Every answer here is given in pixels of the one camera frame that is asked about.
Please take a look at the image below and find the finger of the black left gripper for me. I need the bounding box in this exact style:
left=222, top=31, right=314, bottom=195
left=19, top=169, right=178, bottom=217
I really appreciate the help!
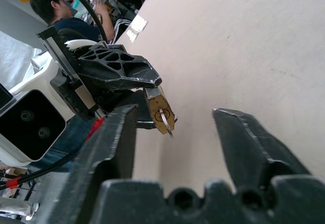
left=101, top=88, right=156, bottom=131
left=75, top=42, right=163, bottom=93

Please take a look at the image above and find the red connector plug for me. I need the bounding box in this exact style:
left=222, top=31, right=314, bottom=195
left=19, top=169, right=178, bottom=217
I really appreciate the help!
left=85, top=118, right=105, bottom=143

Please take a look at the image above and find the black cable with red sleeve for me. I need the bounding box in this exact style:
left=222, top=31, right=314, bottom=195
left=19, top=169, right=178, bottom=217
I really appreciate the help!
left=0, top=152, right=77, bottom=190

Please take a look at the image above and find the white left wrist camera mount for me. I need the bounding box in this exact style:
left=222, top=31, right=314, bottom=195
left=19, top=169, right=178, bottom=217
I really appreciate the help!
left=0, top=53, right=77, bottom=168

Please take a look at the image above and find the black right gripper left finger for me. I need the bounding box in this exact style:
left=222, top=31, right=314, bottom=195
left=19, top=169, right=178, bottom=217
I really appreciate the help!
left=50, top=104, right=139, bottom=224

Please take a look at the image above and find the person in dark shirt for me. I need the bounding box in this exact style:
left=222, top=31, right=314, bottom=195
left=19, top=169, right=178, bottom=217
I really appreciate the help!
left=58, top=0, right=109, bottom=42

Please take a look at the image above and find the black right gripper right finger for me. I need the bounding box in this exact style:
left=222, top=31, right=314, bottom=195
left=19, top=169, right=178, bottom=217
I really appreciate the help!
left=212, top=108, right=313, bottom=192

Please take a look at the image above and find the brass padlock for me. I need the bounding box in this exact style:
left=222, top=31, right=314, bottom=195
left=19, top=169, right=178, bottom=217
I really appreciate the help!
left=144, top=85, right=178, bottom=136

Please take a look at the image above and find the person in navy shirt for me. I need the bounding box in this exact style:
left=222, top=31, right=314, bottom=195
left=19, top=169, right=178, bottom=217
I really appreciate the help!
left=29, top=0, right=133, bottom=172

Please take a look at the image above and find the silver key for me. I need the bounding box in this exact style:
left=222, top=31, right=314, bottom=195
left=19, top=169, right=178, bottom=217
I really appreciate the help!
left=158, top=108, right=176, bottom=140

